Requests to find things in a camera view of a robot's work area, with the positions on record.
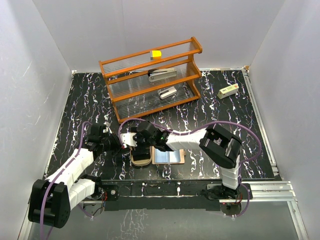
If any pink leather card holder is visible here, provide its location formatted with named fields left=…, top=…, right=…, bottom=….
left=151, top=147, right=186, bottom=165

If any beige card box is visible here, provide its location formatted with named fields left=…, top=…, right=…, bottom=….
left=130, top=147, right=152, bottom=167

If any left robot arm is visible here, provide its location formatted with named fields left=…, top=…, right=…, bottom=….
left=28, top=124, right=121, bottom=229

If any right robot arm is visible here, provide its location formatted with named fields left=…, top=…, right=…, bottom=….
left=130, top=121, right=242, bottom=199

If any small white stapler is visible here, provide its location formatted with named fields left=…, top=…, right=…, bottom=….
left=158, top=86, right=177, bottom=100

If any orange wooden shelf rack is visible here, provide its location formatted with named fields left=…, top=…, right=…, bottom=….
left=99, top=36, right=203, bottom=123

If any large grey black stapler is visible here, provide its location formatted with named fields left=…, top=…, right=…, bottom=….
left=147, top=68, right=177, bottom=83

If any yellow grey tape dispenser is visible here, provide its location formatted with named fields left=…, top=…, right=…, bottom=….
left=150, top=50, right=162, bottom=61

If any white staples box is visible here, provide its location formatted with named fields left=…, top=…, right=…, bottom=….
left=217, top=83, right=239, bottom=99

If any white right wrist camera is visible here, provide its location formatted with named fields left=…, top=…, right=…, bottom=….
left=120, top=132, right=137, bottom=148

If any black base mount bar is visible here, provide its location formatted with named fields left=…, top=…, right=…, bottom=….
left=102, top=179, right=222, bottom=211

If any aluminium frame rail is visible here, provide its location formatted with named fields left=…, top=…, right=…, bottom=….
left=241, top=65, right=309, bottom=240

